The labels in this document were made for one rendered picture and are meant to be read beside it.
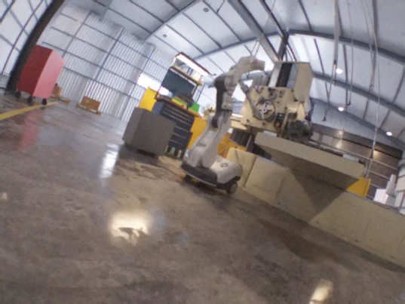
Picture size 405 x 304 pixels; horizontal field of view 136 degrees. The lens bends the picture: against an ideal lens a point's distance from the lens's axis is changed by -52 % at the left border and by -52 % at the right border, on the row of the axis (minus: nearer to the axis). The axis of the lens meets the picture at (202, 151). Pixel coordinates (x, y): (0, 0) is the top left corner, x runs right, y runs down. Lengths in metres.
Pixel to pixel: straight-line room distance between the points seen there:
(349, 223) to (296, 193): 0.90
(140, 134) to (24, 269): 1.96
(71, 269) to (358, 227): 2.61
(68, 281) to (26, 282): 0.10
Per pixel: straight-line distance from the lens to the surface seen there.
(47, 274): 0.48
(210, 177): 1.62
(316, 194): 2.49
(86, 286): 0.46
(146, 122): 2.17
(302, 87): 3.84
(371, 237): 2.62
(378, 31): 9.64
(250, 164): 2.85
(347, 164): 1.35
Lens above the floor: 0.39
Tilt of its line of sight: 1 degrees down
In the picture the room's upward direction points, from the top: 22 degrees clockwise
